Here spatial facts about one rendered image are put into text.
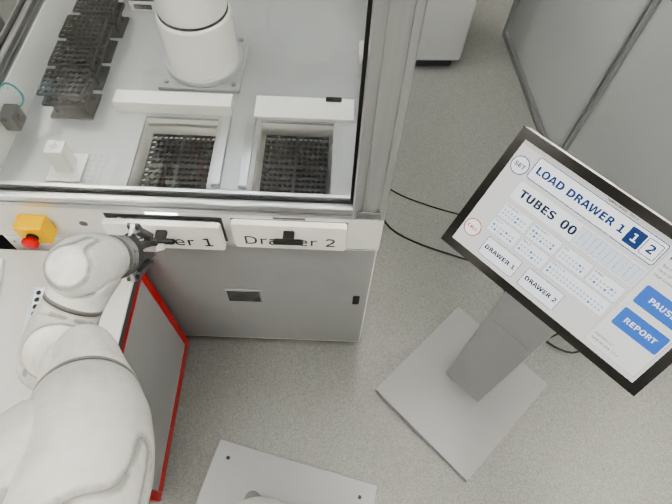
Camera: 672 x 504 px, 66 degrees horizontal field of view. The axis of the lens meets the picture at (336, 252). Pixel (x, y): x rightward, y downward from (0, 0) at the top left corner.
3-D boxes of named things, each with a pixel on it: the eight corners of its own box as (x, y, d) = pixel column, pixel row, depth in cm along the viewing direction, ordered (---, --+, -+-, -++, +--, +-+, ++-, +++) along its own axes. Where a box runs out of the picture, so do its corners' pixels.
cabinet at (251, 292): (361, 349, 209) (382, 251, 139) (106, 339, 208) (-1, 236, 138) (362, 164, 256) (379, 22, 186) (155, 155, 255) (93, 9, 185)
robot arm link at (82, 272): (90, 221, 96) (63, 284, 97) (43, 225, 81) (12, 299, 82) (143, 246, 97) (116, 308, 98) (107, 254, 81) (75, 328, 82)
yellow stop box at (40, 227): (52, 246, 133) (39, 231, 126) (24, 245, 133) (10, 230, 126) (58, 229, 135) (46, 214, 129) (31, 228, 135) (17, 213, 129)
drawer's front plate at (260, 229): (345, 251, 137) (347, 229, 127) (236, 246, 137) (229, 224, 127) (345, 245, 138) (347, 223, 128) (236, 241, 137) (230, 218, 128)
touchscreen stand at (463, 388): (465, 482, 185) (598, 424, 97) (375, 391, 200) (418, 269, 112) (544, 386, 203) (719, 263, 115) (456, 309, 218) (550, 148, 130)
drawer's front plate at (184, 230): (225, 250, 136) (218, 228, 126) (115, 246, 136) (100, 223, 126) (226, 244, 137) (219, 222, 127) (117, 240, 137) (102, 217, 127)
